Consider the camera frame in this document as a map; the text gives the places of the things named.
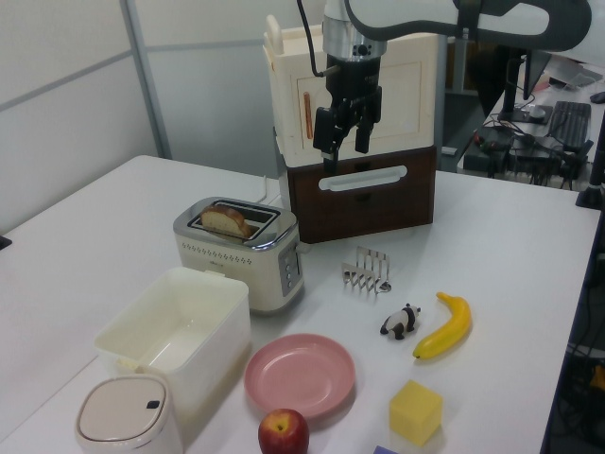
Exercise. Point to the black clamp pole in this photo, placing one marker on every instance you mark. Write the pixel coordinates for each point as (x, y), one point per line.
(593, 189)

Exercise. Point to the black monitor stand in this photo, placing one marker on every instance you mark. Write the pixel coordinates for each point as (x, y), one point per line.
(513, 90)

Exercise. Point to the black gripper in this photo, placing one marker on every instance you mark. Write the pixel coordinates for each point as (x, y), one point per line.
(352, 80)

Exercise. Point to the cream toy cabinet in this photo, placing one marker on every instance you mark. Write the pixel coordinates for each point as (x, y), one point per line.
(406, 94)

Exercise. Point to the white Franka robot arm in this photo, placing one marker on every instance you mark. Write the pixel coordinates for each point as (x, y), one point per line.
(402, 19)

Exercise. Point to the black keyboard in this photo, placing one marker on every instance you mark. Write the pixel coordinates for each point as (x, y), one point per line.
(569, 123)

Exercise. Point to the metal toast rack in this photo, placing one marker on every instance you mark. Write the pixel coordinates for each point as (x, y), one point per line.
(366, 274)

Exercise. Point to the red apple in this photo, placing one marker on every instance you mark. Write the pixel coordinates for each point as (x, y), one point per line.
(283, 432)

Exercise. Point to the black object at table edge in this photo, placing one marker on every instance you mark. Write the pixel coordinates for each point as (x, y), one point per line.
(4, 242)

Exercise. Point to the cream two-slot toaster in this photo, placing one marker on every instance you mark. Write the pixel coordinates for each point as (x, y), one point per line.
(222, 265)

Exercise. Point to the grey laptop stand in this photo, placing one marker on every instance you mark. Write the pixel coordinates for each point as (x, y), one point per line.
(574, 73)

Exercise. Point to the brown drawer box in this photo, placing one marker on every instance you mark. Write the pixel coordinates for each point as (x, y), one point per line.
(378, 208)

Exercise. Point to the small white lidded trash can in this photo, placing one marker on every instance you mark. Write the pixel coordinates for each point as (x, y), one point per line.
(123, 416)

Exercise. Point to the purple block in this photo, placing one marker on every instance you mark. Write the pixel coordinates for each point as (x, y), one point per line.
(386, 449)

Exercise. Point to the yellow foam cube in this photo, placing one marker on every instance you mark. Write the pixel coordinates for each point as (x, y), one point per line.
(416, 413)

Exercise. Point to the pink plate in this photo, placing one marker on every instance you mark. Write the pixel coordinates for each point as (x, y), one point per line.
(300, 376)

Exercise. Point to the white plastic storage bin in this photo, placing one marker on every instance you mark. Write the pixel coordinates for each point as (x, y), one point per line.
(179, 326)

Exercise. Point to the panda toy figure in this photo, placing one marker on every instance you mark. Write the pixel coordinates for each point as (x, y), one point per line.
(399, 324)

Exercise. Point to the yellow banana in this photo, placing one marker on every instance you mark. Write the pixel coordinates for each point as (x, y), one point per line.
(449, 331)

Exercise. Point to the computer mouse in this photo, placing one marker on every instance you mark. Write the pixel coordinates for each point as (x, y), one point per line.
(598, 97)

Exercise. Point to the bread slice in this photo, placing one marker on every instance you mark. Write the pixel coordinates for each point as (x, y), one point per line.
(227, 218)

